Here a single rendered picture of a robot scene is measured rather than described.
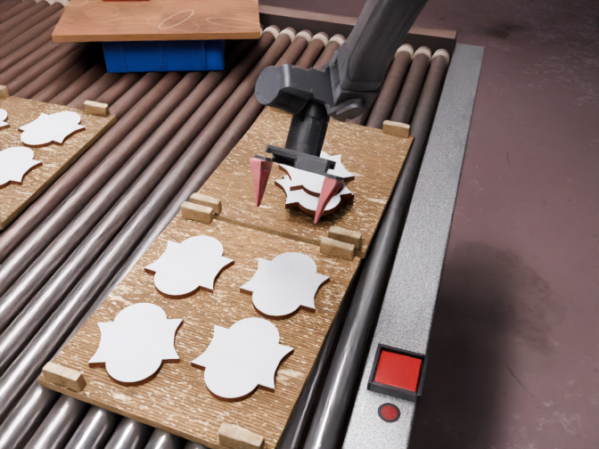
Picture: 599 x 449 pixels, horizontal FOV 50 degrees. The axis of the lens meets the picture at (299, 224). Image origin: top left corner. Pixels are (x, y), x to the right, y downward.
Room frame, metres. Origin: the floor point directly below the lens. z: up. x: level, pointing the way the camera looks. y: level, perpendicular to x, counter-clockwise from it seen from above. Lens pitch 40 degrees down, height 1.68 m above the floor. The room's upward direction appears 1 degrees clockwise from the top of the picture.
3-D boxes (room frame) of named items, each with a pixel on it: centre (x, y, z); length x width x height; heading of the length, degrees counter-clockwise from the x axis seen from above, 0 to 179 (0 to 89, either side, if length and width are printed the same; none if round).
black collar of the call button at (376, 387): (0.58, -0.15, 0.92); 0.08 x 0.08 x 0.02; 74
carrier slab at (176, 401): (0.68, 0.13, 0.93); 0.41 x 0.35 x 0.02; 160
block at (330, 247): (0.82, -0.07, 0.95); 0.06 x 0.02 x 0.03; 70
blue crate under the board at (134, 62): (1.66, 0.37, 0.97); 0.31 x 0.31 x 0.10; 5
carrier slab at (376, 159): (1.07, -0.02, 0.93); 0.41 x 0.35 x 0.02; 161
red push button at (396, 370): (0.58, -0.15, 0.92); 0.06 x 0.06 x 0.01; 74
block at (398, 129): (1.21, -0.21, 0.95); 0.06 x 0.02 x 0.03; 71
